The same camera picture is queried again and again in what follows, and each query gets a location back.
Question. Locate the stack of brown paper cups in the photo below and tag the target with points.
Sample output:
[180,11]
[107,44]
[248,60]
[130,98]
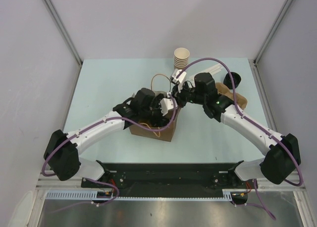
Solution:
[181,57]

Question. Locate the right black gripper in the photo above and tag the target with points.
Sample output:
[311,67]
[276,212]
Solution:
[178,95]

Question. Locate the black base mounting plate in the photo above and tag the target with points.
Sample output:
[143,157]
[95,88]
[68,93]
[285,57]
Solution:
[173,180]

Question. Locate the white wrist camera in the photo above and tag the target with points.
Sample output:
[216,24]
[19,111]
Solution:
[178,78]
[166,105]

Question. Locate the brown cardboard cup carrier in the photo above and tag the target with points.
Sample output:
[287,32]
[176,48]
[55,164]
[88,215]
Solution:
[224,90]

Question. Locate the white slotted cable duct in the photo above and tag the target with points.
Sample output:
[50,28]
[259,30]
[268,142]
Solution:
[94,195]

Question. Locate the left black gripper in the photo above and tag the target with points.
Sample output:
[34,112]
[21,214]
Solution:
[157,122]

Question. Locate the brown paper takeout bag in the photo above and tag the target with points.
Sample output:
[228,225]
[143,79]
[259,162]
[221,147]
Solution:
[143,128]

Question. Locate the bundle of white straws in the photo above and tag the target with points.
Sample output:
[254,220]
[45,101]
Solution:
[211,70]

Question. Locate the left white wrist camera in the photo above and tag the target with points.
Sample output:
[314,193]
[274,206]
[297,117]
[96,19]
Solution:
[166,105]

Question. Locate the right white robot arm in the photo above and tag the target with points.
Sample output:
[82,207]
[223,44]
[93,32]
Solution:
[281,152]

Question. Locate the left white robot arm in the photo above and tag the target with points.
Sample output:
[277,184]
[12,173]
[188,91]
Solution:
[63,151]

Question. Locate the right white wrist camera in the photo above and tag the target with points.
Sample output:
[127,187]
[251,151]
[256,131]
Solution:
[178,78]

